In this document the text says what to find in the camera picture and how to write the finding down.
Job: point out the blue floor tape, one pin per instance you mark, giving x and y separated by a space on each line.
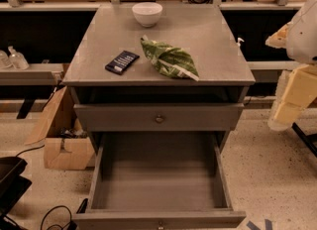
265 225

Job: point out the clear plastic bottle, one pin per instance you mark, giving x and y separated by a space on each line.
4 60

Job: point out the open cardboard box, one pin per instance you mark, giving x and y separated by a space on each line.
66 146

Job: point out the white pump bottle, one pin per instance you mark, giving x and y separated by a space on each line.
240 41

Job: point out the grey drawer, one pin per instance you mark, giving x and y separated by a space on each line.
159 116
158 181

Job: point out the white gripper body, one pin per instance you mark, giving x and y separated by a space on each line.
303 37

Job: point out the clear sanitizer bottle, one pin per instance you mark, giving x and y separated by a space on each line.
17 59

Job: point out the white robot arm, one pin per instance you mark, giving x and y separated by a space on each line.
299 38

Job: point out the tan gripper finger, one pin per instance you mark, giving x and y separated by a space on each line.
283 115

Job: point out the black chair base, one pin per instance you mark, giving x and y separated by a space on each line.
12 187

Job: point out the black equipment leg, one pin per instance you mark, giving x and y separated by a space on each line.
309 140

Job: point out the grey top drawer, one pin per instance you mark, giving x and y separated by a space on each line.
159 116

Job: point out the green chip bag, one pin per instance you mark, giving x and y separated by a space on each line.
173 62

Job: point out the grey drawer cabinet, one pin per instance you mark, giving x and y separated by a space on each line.
224 75

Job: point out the white ceramic bowl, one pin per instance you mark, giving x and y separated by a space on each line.
147 13

